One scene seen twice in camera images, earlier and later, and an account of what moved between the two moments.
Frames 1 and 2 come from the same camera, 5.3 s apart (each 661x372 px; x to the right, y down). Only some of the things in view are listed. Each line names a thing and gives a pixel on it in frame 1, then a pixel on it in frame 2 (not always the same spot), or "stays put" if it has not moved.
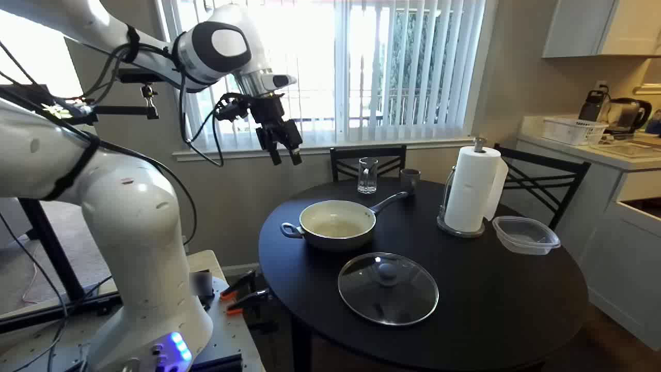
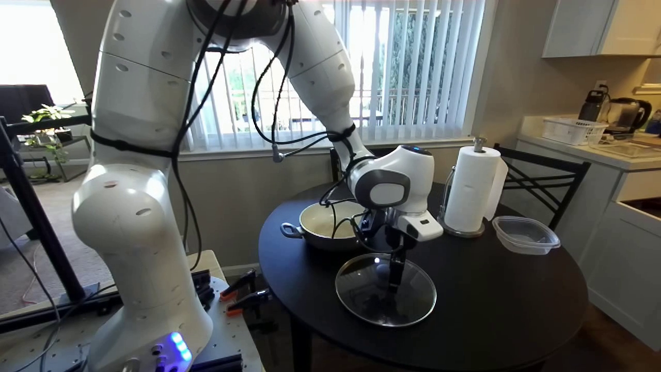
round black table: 493,306 stays put
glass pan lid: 389,287 stays put
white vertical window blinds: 364,70 stays put
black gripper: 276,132 → 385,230
